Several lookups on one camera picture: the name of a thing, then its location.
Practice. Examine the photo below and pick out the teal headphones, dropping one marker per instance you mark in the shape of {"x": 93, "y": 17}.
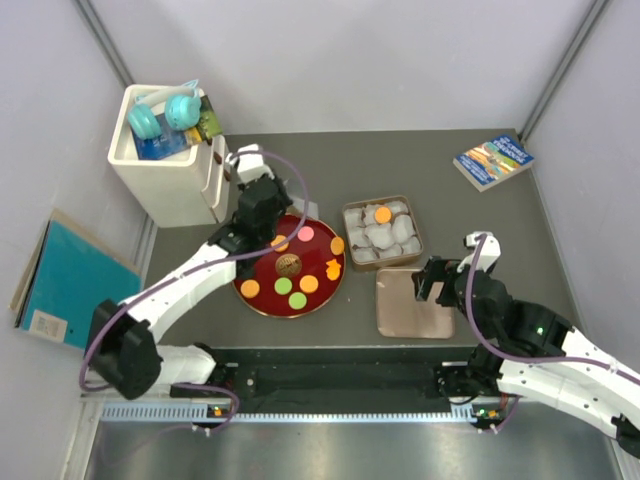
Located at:
{"x": 182, "y": 106}

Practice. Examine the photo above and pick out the gold tin lid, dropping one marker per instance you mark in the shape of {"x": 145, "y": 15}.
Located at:
{"x": 400, "y": 315}

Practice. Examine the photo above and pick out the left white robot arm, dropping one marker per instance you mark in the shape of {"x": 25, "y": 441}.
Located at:
{"x": 124, "y": 349}

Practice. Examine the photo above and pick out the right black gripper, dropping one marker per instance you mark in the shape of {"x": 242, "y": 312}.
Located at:
{"x": 423, "y": 279}

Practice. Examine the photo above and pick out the white storage drawer box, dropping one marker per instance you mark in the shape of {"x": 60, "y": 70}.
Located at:
{"x": 188, "y": 188}

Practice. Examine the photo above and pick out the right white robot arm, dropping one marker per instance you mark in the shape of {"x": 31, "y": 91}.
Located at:
{"x": 526, "y": 350}

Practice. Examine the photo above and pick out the square gold cookie tin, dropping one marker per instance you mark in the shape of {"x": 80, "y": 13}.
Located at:
{"x": 373, "y": 246}

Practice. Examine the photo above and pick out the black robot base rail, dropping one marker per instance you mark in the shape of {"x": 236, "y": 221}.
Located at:
{"x": 346, "y": 379}

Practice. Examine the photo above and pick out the orange round cookie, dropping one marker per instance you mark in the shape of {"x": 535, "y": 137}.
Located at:
{"x": 279, "y": 244}
{"x": 250, "y": 288}
{"x": 383, "y": 215}
{"x": 309, "y": 284}
{"x": 337, "y": 245}

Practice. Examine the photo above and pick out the pink round cookie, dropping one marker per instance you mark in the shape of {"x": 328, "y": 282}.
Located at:
{"x": 306, "y": 234}

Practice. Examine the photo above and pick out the orange fish-shaped cookie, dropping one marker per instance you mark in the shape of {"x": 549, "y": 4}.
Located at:
{"x": 333, "y": 270}

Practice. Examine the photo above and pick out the teal folder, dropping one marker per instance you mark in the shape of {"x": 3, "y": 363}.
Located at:
{"x": 69, "y": 273}

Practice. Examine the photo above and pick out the colourful paperback book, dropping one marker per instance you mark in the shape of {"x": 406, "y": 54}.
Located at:
{"x": 493, "y": 162}

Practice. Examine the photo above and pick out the round red lacquer tray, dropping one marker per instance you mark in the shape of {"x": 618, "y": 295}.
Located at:
{"x": 301, "y": 258}

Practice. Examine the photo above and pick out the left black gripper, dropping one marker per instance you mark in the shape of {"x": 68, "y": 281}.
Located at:
{"x": 284, "y": 200}

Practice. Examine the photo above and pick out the green round cookie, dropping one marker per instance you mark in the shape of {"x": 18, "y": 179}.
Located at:
{"x": 283, "y": 286}
{"x": 297, "y": 301}

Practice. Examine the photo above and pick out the green card in box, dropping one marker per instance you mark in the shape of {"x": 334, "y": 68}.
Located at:
{"x": 207, "y": 128}

